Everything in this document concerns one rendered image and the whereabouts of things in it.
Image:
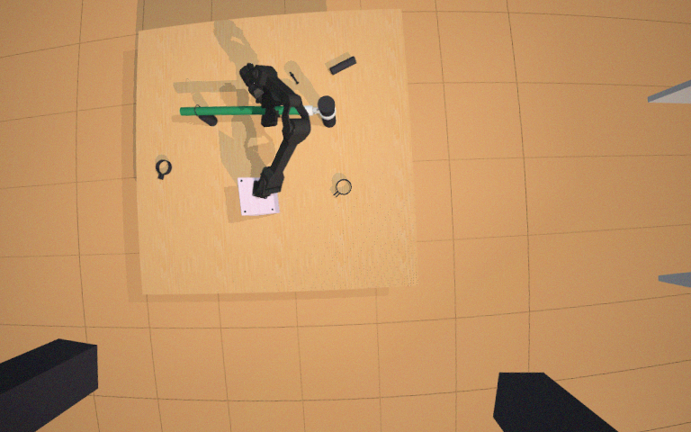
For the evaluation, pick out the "green cylinder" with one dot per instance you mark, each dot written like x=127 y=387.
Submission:
x=228 y=110

